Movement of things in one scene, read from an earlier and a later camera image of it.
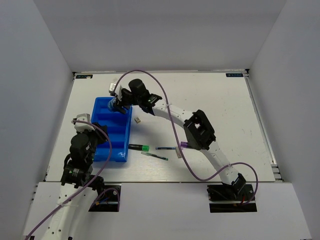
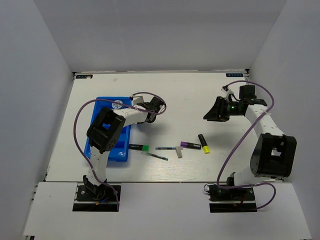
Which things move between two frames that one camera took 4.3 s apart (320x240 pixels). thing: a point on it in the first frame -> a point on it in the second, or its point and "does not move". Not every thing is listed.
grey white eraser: x=178 y=152 does not move
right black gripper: x=122 y=101 -> x=217 y=112
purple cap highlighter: x=184 y=144 does not move
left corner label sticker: x=84 y=76 does not move
